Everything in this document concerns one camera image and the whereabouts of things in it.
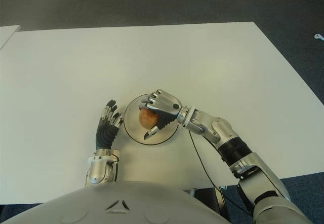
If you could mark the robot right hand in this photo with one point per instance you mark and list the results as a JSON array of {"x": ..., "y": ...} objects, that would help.
[{"x": 164, "y": 102}]

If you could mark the white plate with black rim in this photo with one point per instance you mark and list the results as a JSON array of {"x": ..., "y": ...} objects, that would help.
[{"x": 134, "y": 127}]

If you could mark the white side table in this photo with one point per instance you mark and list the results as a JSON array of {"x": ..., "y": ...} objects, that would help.
[{"x": 7, "y": 35}]

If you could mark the red yellow apple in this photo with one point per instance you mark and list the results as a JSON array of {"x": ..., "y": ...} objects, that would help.
[{"x": 148, "y": 118}]

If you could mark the small white floor object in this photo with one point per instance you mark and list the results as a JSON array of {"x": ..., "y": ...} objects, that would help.
[{"x": 319, "y": 36}]

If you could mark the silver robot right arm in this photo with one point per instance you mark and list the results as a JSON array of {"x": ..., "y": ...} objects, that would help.
[{"x": 222, "y": 130}]

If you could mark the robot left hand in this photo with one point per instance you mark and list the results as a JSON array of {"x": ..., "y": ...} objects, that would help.
[{"x": 105, "y": 132}]

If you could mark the black base under table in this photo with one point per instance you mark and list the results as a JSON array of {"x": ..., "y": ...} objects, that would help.
[{"x": 205, "y": 198}]

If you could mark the grey robot torso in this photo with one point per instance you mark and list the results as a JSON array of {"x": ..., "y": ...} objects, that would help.
[{"x": 126, "y": 201}]

